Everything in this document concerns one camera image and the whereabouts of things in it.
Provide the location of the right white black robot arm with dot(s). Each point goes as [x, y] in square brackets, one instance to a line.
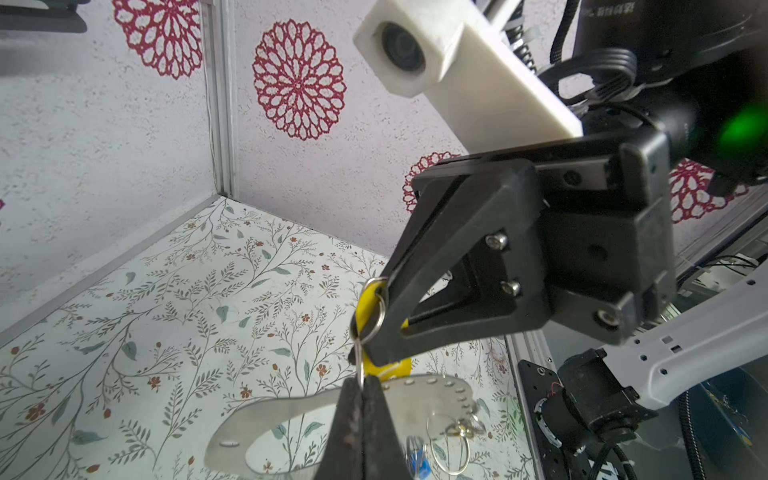
[608, 391]

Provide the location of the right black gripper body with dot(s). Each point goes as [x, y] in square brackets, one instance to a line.
[606, 229]

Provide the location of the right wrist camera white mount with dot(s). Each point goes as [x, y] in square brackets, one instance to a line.
[455, 53]

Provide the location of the blue key tag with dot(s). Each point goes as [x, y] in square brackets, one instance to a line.
[416, 458]

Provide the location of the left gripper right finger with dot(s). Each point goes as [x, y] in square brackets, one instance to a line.
[382, 455]

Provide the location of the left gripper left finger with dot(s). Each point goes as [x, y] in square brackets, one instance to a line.
[343, 455]

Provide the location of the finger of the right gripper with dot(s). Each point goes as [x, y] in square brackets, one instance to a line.
[470, 263]

